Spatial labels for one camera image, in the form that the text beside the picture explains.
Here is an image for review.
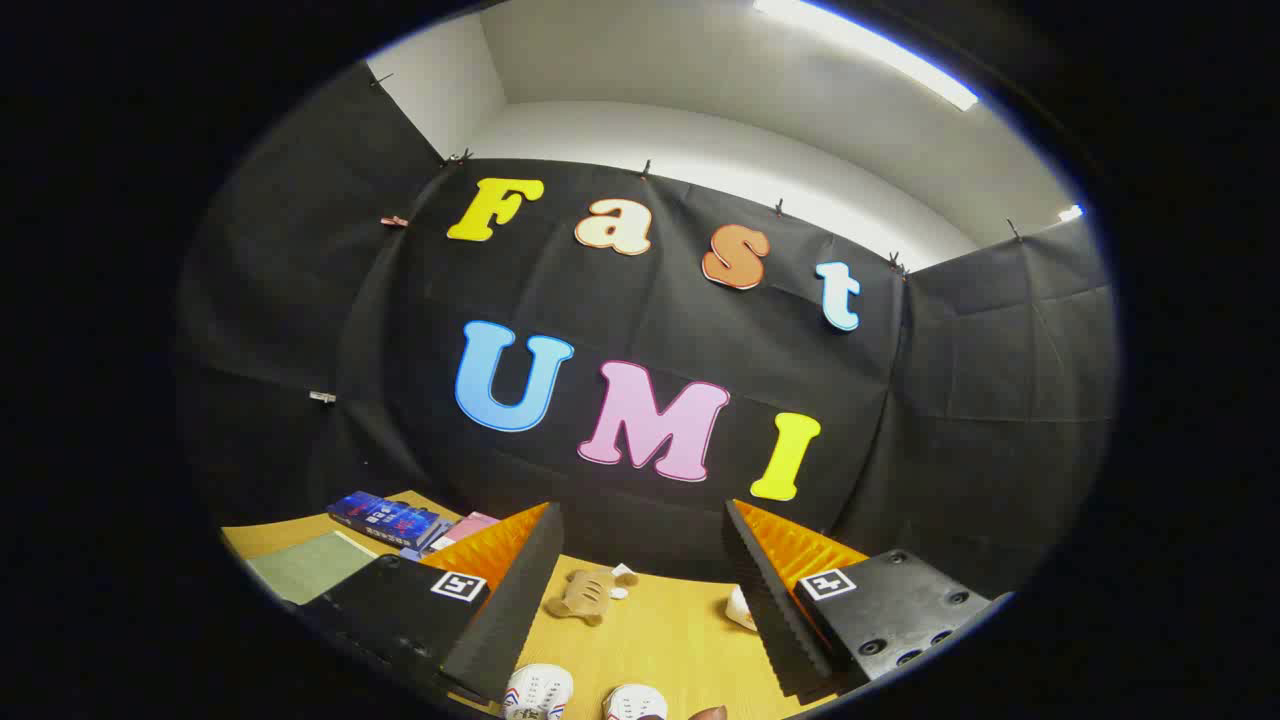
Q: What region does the brown plush toy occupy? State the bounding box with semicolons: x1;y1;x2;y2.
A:
544;565;641;627

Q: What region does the ceiling light strip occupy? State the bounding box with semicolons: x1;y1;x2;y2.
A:
752;0;981;113

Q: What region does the white canvas shoe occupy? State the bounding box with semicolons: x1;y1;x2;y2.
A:
603;683;669;720
503;663;575;720

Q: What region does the green fabric storage box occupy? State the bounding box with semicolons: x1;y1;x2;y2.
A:
245;530;381;606

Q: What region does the black backdrop cloth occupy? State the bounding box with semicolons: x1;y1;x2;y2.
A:
175;60;1119;601

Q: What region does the pink cover book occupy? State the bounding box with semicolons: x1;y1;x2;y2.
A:
430;511;501;552

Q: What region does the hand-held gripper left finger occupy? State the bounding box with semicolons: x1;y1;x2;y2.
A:
298;503;564;703

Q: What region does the dark blue book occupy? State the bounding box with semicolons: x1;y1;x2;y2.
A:
328;490;442;549

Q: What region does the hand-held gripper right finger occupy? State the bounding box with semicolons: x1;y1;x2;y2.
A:
722;499;1013;703

